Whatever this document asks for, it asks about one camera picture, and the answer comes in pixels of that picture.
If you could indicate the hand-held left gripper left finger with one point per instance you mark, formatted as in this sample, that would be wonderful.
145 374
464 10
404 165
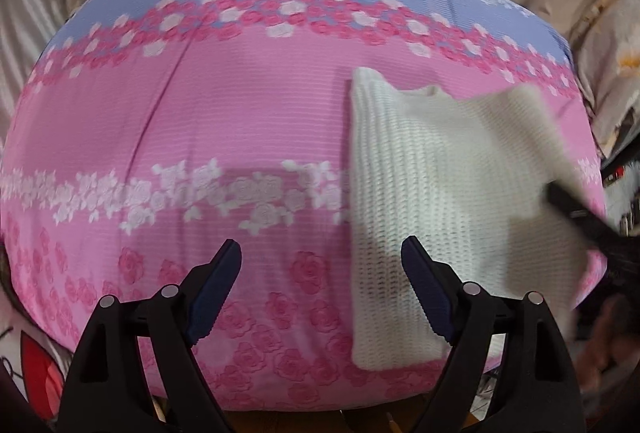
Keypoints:
215 293

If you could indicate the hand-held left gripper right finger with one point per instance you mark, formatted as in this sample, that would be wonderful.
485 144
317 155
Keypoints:
425 285

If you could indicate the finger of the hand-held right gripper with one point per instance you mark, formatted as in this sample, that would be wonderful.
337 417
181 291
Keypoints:
575 208

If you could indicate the white red black knit sweater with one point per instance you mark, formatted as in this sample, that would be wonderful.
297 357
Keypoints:
425 188

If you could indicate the person's right hand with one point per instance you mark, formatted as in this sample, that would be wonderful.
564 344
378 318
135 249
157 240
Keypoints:
607 343

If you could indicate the flower printed pale cloth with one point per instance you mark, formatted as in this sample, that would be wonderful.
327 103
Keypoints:
615 88

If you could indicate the pink floral blanket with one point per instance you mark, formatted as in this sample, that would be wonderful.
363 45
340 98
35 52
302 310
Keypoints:
200 113

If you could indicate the cartoon printed pillow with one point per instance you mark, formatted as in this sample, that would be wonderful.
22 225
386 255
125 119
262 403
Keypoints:
35 363

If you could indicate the silvery satin curtain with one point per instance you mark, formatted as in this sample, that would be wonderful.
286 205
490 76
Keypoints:
30 13

